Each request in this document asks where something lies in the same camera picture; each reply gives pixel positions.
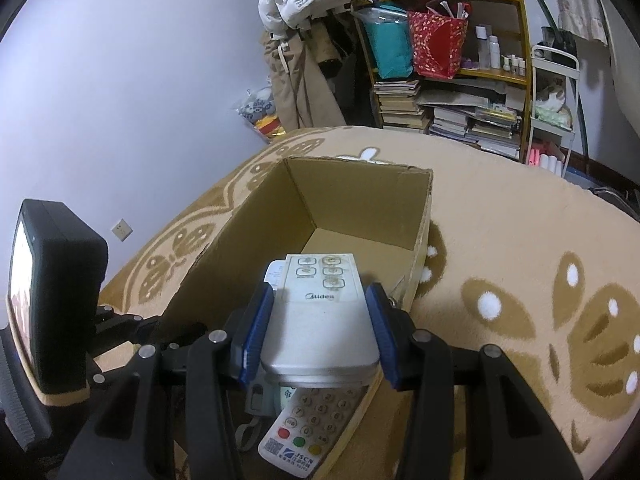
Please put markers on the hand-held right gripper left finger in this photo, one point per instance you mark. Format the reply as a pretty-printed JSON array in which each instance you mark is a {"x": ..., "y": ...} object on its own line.
[{"x": 255, "y": 332}]

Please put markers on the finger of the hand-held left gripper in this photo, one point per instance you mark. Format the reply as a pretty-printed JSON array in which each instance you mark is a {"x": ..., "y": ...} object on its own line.
[{"x": 145, "y": 327}]

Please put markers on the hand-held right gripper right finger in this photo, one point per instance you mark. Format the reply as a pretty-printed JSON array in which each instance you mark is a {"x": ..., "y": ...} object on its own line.
[{"x": 382, "y": 335}]

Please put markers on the white charger plug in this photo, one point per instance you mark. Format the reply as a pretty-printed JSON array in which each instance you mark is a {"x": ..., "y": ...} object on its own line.
[{"x": 274, "y": 274}]

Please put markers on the white air conditioner remote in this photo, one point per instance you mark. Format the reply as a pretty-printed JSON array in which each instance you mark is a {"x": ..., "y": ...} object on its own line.
[{"x": 320, "y": 325}]

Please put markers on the white remote with coloured buttons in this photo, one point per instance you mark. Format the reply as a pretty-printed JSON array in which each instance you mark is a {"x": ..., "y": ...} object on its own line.
[{"x": 305, "y": 430}]

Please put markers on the cardboard box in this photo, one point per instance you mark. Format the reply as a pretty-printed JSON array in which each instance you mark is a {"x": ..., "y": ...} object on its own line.
[{"x": 350, "y": 205}]

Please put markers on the bag of plush toys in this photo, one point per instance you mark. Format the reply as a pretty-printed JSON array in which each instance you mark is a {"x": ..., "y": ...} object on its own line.
[{"x": 257, "y": 112}]

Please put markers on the stack of old books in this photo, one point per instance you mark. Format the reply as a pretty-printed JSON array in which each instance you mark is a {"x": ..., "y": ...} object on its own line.
[{"x": 400, "y": 107}]

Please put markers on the pile of magazines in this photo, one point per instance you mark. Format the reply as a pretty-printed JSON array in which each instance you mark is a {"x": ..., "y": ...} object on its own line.
[{"x": 475, "y": 125}]

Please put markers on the row of pink bottles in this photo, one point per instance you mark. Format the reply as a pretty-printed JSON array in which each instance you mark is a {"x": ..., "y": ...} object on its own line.
[{"x": 545, "y": 160}]

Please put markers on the beige hanging trousers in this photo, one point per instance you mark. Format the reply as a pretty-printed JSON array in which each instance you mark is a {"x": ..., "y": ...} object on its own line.
[{"x": 295, "y": 85}]

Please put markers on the green tissue pack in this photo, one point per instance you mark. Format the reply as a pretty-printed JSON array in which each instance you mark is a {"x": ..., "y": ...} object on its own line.
[{"x": 550, "y": 117}]

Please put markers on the brown hanging coat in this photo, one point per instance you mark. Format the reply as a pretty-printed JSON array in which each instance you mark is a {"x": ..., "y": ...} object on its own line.
[{"x": 340, "y": 60}]

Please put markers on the teal bag in plastic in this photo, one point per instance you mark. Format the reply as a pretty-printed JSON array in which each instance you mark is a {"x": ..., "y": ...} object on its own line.
[{"x": 390, "y": 45}]

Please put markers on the white and orange plush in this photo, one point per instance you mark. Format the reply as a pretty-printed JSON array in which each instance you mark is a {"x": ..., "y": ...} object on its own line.
[{"x": 550, "y": 95}]

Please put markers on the white metal cart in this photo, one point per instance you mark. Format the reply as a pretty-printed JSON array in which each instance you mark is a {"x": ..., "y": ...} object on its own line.
[{"x": 572, "y": 110}]

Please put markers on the red gift bag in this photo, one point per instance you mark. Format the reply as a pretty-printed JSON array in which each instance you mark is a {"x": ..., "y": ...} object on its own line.
[{"x": 437, "y": 45}]

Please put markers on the tall clear bottle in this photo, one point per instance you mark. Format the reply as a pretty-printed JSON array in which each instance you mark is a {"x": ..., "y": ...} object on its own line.
[{"x": 482, "y": 50}]

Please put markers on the white bottle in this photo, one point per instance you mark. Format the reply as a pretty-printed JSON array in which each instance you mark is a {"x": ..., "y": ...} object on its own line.
[{"x": 494, "y": 54}]

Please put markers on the wooden shelf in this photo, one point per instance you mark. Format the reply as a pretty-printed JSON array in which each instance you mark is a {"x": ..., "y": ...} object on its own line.
[{"x": 522, "y": 35}]

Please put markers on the pale floral curtain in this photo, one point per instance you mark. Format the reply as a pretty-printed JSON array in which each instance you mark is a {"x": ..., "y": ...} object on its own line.
[{"x": 575, "y": 0}]

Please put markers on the white wall socket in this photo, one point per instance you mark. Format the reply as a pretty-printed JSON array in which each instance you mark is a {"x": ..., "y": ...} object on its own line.
[{"x": 121, "y": 230}]

